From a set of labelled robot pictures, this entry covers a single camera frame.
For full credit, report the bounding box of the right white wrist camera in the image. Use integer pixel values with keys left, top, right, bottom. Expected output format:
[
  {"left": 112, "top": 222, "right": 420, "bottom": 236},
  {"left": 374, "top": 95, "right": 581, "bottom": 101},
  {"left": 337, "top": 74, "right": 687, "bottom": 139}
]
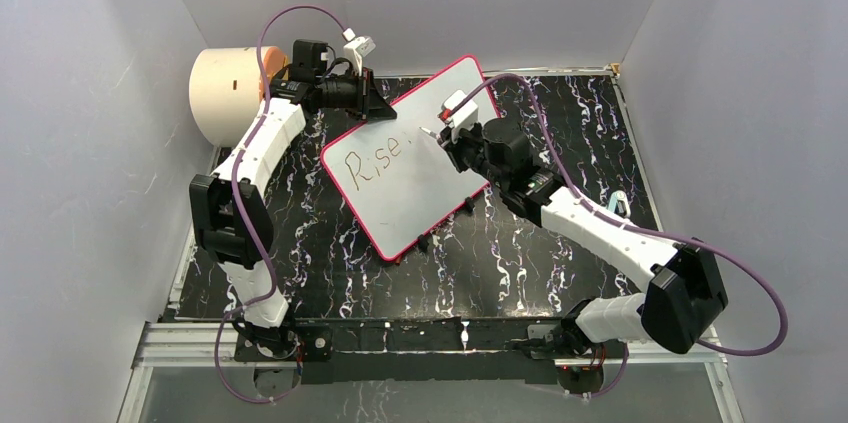
[{"left": 438, "top": 90, "right": 479, "bottom": 141}]

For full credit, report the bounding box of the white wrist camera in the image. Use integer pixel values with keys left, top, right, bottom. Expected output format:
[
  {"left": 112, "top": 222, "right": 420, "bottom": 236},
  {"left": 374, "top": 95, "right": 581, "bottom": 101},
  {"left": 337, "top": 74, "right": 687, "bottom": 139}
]
[
  {"left": 342, "top": 28, "right": 376, "bottom": 76},
  {"left": 438, "top": 90, "right": 479, "bottom": 141}
]

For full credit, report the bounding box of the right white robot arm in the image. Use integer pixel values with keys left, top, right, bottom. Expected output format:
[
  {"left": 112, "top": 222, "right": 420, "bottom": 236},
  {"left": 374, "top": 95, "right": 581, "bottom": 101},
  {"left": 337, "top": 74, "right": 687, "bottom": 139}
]
[{"left": 436, "top": 118, "right": 728, "bottom": 357}]

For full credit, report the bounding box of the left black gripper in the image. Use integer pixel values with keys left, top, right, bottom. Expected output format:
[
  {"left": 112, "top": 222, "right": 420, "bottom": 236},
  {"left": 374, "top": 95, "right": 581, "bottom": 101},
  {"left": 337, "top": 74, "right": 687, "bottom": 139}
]
[{"left": 319, "top": 70, "right": 398, "bottom": 125}]

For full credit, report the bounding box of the black whiteboard stand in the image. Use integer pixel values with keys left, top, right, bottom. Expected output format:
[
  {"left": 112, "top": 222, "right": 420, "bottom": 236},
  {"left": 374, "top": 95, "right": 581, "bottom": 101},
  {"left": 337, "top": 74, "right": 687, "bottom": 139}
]
[{"left": 413, "top": 197, "right": 475, "bottom": 253}]

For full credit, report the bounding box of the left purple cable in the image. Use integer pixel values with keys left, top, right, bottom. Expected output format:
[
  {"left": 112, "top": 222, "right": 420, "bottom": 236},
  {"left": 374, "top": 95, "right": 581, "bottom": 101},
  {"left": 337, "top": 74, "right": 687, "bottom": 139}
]
[{"left": 213, "top": 5, "right": 352, "bottom": 405}]

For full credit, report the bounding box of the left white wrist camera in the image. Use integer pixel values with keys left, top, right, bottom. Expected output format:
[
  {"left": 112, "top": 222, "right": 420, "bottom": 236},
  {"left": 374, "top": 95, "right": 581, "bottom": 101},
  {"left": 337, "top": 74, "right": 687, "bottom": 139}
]
[{"left": 342, "top": 28, "right": 376, "bottom": 76}]

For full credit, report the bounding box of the pink framed whiteboard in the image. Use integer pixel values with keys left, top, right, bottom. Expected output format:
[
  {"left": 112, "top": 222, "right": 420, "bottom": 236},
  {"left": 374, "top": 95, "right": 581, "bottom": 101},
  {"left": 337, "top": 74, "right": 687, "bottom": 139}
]
[{"left": 320, "top": 55, "right": 488, "bottom": 261}]

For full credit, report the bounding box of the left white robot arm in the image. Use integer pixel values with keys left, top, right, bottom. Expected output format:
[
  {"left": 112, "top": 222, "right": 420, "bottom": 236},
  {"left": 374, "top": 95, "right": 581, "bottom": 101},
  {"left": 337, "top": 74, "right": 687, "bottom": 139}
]
[{"left": 189, "top": 34, "right": 397, "bottom": 359}]

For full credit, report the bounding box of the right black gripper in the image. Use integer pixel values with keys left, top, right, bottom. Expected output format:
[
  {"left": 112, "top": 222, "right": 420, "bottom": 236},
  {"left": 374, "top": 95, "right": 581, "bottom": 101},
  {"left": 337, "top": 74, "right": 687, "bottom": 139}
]
[{"left": 438, "top": 120, "right": 507, "bottom": 190}]

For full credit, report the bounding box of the purple cable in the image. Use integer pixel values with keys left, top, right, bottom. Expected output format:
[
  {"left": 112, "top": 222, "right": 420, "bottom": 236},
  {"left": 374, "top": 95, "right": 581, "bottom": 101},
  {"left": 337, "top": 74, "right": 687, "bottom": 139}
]
[
  {"left": 447, "top": 73, "right": 790, "bottom": 398},
  {"left": 213, "top": 5, "right": 352, "bottom": 405}
]

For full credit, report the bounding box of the cream cylindrical drawer box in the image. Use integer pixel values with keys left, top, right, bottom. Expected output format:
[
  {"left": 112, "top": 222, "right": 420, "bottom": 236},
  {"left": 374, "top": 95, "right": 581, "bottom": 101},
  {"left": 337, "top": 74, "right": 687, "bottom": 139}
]
[{"left": 188, "top": 46, "right": 289, "bottom": 147}]

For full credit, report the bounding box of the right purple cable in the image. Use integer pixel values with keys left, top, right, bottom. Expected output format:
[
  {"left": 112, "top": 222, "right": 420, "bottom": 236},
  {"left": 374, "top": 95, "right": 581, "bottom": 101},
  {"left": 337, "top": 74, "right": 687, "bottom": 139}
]
[{"left": 447, "top": 73, "right": 790, "bottom": 398}]

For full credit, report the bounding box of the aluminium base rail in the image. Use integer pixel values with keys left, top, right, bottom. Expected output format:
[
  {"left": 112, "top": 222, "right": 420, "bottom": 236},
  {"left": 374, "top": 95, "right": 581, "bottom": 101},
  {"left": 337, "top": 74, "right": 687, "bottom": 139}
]
[{"left": 119, "top": 317, "right": 743, "bottom": 422}]

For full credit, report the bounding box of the white whiteboard marker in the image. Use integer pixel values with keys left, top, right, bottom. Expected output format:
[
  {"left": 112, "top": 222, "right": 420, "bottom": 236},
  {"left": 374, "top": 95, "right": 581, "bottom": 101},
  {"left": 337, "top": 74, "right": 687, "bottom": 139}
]
[{"left": 419, "top": 127, "right": 439, "bottom": 140}]

